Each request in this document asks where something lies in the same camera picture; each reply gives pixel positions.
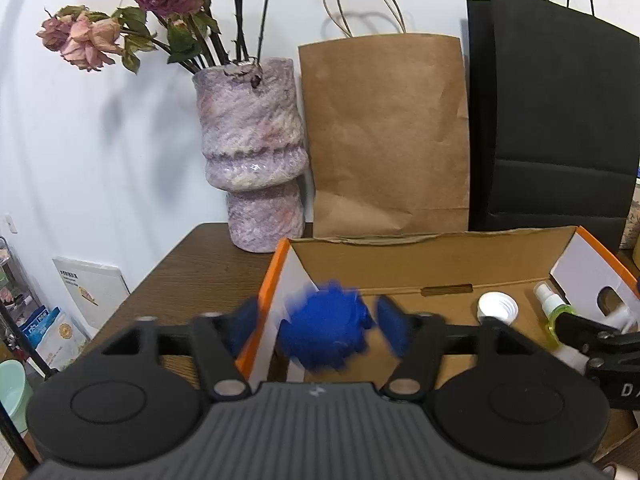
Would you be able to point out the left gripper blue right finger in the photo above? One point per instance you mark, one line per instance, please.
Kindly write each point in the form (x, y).
(395, 324)

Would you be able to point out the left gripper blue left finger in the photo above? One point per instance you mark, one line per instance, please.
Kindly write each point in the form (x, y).
(236, 327)

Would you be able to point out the blue spiky ball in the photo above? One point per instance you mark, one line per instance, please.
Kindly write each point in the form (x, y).
(325, 327)

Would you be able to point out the red orange cardboard box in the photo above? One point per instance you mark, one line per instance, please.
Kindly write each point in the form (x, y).
(443, 274)

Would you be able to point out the blue white bag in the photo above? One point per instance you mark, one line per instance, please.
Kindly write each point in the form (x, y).
(55, 336)

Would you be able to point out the black light stand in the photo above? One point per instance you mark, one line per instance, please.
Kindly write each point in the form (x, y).
(9, 433)

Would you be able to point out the brown paper bag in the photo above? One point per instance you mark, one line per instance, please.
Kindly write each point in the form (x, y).
(388, 131)

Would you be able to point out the purple white ceramic vase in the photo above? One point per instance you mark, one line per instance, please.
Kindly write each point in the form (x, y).
(253, 142)

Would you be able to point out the black paper bag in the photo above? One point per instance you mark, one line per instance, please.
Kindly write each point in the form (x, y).
(553, 118)

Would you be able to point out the dried pink rose bouquet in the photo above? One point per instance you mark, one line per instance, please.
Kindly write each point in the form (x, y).
(185, 30)

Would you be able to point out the white booklet against wall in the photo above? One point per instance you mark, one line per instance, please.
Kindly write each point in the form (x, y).
(97, 289)

